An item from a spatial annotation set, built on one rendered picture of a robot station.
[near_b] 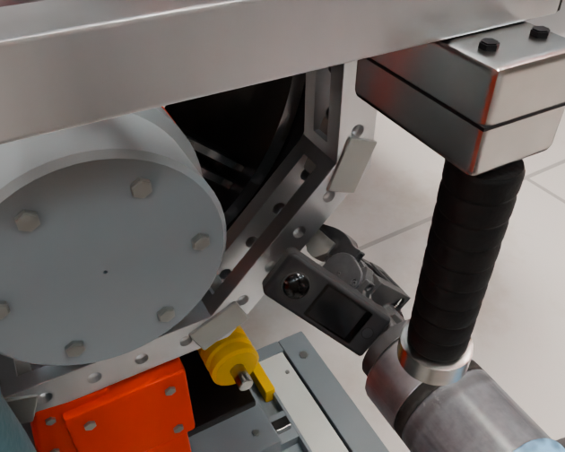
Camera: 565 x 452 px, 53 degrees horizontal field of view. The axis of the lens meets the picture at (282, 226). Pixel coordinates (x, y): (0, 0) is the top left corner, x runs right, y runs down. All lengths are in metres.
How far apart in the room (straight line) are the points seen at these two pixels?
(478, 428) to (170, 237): 0.28
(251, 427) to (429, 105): 0.75
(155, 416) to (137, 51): 0.49
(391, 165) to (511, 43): 1.67
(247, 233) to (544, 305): 1.09
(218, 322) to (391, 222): 1.15
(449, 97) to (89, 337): 0.21
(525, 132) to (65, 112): 0.18
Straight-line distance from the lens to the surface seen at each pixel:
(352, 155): 0.52
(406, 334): 0.36
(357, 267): 0.54
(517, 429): 0.46
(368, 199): 1.74
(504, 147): 0.25
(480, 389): 0.47
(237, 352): 0.63
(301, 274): 0.48
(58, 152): 0.25
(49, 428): 0.60
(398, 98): 0.27
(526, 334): 1.46
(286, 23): 0.20
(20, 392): 0.55
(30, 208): 0.25
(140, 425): 0.63
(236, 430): 0.94
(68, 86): 0.18
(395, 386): 0.48
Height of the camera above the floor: 1.04
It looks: 40 degrees down
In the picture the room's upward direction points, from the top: straight up
